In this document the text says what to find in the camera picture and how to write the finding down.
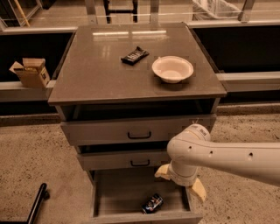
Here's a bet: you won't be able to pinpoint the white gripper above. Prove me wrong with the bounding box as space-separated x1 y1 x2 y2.
154 161 207 203

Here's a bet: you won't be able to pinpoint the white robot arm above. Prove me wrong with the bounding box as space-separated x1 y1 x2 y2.
155 123 280 201

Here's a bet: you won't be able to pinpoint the middle grey drawer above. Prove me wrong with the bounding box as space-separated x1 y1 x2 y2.
77 149 171 171

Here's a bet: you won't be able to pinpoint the grey drawer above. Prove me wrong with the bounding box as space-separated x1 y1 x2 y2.
83 167 202 224
77 149 171 171
61 114 216 146

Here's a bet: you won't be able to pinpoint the top grey drawer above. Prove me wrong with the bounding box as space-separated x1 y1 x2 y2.
61 114 216 146

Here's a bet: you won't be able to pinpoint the bottom grey drawer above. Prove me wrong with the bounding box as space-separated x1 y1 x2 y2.
83 167 202 224

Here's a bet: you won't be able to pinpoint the grey drawer cabinet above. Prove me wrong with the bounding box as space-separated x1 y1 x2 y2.
47 22 228 224

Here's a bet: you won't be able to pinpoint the white paper bowl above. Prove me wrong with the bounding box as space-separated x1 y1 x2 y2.
151 56 194 84

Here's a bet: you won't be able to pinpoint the black snack bar wrapper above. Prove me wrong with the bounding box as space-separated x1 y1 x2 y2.
121 46 149 66

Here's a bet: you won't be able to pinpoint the black bar bottom left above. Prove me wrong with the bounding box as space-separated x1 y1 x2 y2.
27 183 50 224

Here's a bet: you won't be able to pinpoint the white bin with liner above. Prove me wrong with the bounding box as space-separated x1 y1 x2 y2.
192 0 242 20

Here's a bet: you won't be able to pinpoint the open cardboard box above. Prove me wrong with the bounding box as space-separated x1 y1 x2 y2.
10 58 50 88

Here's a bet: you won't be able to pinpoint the black chair legs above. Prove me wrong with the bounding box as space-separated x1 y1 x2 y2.
102 0 138 24

